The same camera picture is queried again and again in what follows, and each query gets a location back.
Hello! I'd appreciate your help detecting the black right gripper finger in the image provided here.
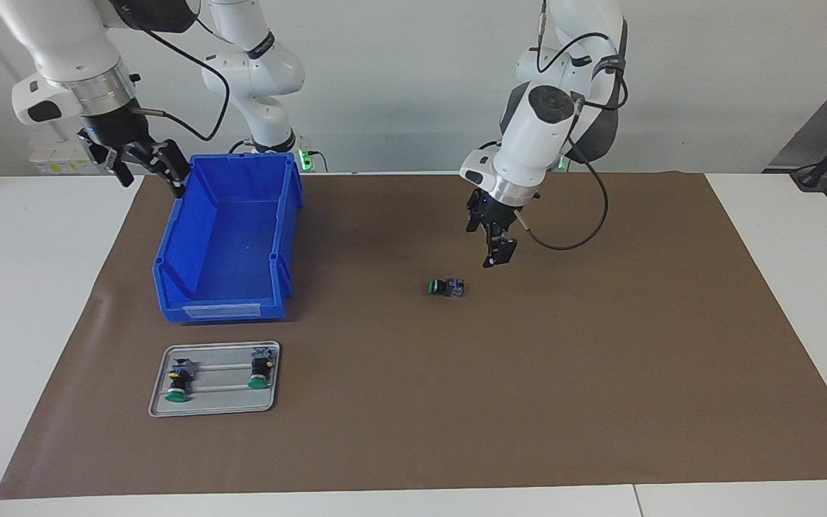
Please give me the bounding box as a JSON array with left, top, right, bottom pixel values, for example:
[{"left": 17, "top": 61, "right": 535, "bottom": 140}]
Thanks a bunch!
[
  {"left": 78, "top": 129, "right": 136, "bottom": 189},
  {"left": 126, "top": 139, "right": 192, "bottom": 200}
]

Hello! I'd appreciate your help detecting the green push button switch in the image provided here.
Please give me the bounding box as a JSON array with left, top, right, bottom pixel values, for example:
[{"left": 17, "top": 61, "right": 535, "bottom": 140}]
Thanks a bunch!
[
  {"left": 164, "top": 358, "right": 199, "bottom": 404},
  {"left": 247, "top": 347, "right": 276, "bottom": 390},
  {"left": 426, "top": 277, "right": 466, "bottom": 299}
]

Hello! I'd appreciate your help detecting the blue plastic storage bin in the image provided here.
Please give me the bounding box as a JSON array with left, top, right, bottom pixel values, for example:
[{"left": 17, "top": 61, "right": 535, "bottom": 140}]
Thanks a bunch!
[{"left": 152, "top": 152, "right": 304, "bottom": 324}]

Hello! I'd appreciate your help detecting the brown table mat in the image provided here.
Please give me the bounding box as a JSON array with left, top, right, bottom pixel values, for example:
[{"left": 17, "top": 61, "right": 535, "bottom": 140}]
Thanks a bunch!
[{"left": 0, "top": 172, "right": 827, "bottom": 500}]

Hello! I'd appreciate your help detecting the silver metal tray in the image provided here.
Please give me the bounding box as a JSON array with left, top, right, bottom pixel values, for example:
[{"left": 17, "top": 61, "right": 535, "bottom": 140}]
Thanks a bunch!
[{"left": 148, "top": 340, "right": 281, "bottom": 418}]

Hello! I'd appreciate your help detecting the white wall power strip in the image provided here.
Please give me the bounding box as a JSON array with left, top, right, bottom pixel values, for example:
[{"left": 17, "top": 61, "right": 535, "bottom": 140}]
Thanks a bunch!
[{"left": 29, "top": 139, "right": 108, "bottom": 175}]

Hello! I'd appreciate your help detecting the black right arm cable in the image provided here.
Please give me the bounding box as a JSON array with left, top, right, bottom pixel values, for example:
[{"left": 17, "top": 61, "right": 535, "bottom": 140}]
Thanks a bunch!
[{"left": 101, "top": 0, "right": 231, "bottom": 142}]

